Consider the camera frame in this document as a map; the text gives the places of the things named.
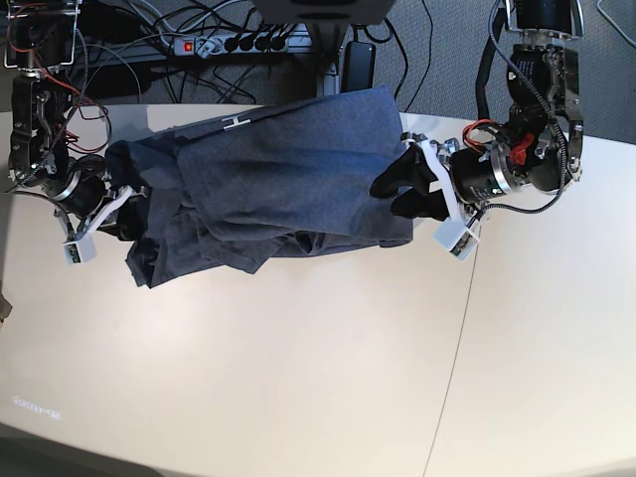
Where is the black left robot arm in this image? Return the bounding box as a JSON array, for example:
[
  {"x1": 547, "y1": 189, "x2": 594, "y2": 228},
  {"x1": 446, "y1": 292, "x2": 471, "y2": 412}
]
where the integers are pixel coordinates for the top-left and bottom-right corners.
[{"x1": 370, "y1": 1, "x2": 584, "y2": 260}]

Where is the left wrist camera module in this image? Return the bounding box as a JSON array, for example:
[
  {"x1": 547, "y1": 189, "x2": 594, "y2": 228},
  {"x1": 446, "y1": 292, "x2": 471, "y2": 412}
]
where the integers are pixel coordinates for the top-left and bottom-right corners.
[{"x1": 433, "y1": 219, "x2": 480, "y2": 261}]

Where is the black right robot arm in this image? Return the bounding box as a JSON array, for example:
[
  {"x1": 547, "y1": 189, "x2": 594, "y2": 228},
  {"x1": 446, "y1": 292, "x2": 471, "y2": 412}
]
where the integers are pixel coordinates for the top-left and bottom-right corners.
[{"x1": 4, "y1": 1, "x2": 149, "y2": 264}]

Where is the blue grey T-shirt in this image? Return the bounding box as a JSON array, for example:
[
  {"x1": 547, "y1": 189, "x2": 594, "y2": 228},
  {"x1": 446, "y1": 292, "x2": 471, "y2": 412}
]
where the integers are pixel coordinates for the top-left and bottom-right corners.
[{"x1": 105, "y1": 88, "x2": 413, "y2": 288}]

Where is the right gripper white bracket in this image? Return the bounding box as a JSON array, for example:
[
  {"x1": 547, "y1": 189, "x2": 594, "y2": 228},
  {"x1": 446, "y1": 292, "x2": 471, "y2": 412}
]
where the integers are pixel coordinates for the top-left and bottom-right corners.
[{"x1": 52, "y1": 163, "x2": 149, "y2": 244}]

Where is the black power adapter brick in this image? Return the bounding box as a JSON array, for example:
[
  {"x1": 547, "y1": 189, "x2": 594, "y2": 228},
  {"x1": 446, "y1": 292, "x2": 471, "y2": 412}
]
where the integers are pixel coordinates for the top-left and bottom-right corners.
[{"x1": 340, "y1": 41, "x2": 376, "y2": 108}]

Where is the silver aluminium frame post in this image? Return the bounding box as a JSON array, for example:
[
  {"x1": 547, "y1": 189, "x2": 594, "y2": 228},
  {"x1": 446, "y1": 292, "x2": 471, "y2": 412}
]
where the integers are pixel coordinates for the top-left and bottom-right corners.
[{"x1": 305, "y1": 23, "x2": 348, "y2": 97}]

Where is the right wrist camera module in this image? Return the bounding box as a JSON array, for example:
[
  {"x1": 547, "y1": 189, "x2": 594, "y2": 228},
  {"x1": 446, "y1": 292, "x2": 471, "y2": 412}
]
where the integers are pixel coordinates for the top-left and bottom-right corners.
[{"x1": 63, "y1": 236, "x2": 96, "y2": 264}]

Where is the white power strip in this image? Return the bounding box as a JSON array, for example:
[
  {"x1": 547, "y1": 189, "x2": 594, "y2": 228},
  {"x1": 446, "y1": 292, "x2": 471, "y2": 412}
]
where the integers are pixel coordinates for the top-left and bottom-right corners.
[{"x1": 172, "y1": 32, "x2": 289, "y2": 60}]

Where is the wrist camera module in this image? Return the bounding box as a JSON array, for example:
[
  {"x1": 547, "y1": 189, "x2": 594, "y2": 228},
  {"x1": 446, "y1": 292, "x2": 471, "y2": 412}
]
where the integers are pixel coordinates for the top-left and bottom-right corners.
[
  {"x1": 63, "y1": 236, "x2": 96, "y2": 264},
  {"x1": 433, "y1": 219, "x2": 480, "y2": 261}
]

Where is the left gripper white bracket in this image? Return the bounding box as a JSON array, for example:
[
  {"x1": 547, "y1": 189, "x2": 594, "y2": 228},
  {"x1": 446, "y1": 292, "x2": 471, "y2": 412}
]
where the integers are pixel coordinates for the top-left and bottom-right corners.
[{"x1": 368, "y1": 131, "x2": 513, "y2": 263}]

